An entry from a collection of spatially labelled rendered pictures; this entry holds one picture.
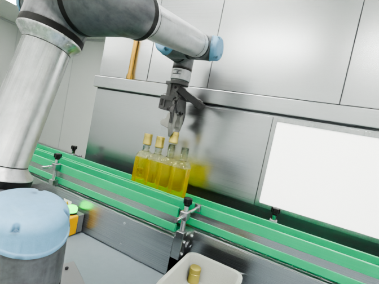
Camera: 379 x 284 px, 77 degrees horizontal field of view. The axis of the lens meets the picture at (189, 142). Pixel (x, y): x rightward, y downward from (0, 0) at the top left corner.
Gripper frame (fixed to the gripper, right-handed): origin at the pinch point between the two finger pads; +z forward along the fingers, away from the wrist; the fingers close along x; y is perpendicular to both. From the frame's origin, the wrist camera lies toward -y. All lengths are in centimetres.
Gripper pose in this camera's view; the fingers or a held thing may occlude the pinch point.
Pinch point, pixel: (173, 133)
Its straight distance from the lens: 91.4
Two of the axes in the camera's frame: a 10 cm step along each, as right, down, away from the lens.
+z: -2.0, 9.8, 0.6
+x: -4.4, -0.3, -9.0
